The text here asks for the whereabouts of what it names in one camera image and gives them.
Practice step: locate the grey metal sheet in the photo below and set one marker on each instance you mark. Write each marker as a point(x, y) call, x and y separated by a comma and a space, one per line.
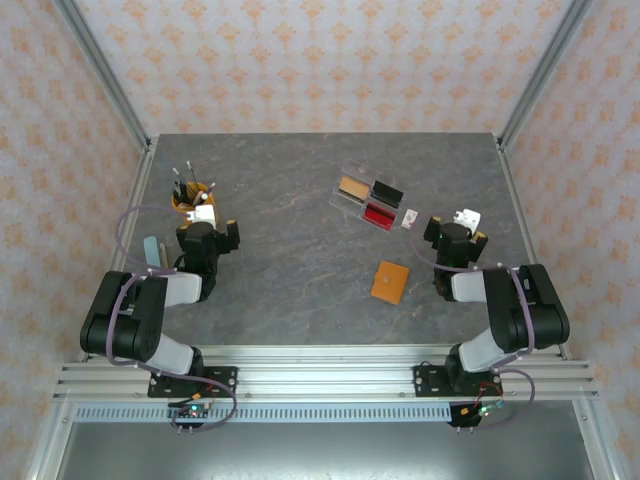
point(325, 450)

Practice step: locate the small circuit board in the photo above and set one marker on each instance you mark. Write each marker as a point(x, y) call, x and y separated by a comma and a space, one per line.
point(482, 412)
point(192, 411)

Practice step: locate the tan pad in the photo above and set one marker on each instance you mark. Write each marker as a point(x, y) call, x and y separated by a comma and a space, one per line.
point(355, 189)

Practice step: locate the clear acrylic organizer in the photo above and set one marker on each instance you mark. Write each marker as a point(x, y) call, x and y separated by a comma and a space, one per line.
point(370, 195)

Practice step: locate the aluminium corner post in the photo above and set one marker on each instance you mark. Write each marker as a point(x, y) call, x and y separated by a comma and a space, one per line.
point(102, 70)
point(545, 70)

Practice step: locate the thin pink-tipped stick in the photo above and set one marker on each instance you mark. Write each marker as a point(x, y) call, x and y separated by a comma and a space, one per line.
point(210, 190)

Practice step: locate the small white printed card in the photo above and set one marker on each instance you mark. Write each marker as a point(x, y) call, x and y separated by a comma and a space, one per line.
point(409, 219)

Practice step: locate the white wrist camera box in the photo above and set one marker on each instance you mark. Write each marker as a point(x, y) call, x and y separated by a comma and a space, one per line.
point(205, 215)
point(470, 217)

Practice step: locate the white round-top tube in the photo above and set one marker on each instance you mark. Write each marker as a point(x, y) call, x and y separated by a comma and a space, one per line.
point(201, 196)

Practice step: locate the black makeup brush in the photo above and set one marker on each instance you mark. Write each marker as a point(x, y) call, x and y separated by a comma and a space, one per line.
point(179, 193)

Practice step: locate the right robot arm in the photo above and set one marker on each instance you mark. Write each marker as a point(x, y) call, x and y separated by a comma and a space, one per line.
point(520, 310)

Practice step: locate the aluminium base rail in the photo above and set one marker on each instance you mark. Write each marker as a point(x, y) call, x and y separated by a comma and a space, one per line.
point(325, 375)

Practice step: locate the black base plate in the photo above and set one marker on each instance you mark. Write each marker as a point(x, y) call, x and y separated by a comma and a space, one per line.
point(225, 380)
point(430, 382)

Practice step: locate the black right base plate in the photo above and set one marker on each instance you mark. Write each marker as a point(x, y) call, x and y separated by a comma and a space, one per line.
point(430, 382)

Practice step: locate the light blue block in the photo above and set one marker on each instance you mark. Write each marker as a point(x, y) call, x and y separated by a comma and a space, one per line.
point(150, 251)

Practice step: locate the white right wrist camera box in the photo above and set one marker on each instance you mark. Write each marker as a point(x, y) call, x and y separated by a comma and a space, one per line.
point(470, 217)

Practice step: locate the black pad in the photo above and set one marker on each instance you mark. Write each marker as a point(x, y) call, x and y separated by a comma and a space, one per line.
point(387, 193)

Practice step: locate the yellow cup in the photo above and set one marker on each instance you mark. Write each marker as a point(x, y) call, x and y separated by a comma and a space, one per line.
point(179, 204)

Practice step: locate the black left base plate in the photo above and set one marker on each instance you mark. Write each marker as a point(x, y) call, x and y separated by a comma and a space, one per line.
point(225, 380)

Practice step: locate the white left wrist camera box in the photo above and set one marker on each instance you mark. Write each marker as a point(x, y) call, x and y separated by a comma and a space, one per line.
point(205, 215)

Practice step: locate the red pad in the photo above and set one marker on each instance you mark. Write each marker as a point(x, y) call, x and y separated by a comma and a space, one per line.
point(380, 216)

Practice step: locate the orange leather card holder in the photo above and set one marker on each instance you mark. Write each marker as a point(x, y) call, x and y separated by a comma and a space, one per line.
point(390, 282)

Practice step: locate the aluminium side rail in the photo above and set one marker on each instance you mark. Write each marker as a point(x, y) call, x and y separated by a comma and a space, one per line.
point(134, 200)
point(518, 200)

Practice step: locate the thin black white-tipped brush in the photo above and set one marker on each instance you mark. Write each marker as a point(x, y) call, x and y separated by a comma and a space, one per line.
point(190, 172)
point(178, 180)

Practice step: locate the wooden stick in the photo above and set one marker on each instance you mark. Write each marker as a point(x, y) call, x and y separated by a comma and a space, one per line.
point(163, 255)

